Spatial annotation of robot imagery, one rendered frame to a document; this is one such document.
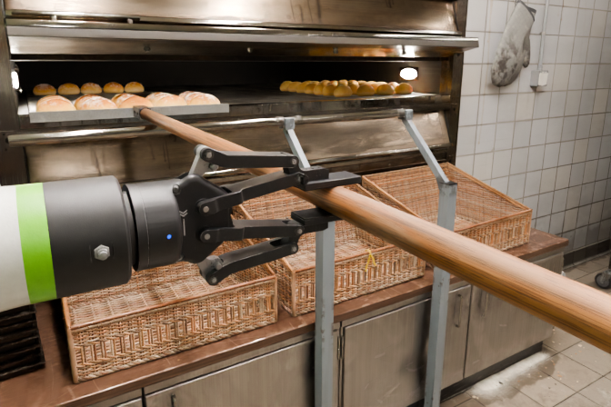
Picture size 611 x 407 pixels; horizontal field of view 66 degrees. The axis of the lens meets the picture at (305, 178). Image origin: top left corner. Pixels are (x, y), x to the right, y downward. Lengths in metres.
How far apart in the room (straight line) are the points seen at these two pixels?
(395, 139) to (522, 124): 0.93
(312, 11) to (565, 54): 1.70
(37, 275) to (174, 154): 1.34
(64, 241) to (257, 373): 1.12
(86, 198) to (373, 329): 1.34
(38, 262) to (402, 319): 1.44
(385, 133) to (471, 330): 0.89
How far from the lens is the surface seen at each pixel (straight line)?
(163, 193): 0.41
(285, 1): 1.86
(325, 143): 1.95
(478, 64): 2.54
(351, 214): 0.44
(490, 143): 2.68
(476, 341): 2.08
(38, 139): 1.25
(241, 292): 1.36
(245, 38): 1.60
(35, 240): 0.38
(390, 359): 1.76
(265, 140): 1.83
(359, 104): 2.03
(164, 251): 0.40
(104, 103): 1.45
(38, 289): 0.39
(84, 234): 0.38
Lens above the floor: 1.33
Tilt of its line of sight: 14 degrees down
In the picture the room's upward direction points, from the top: straight up
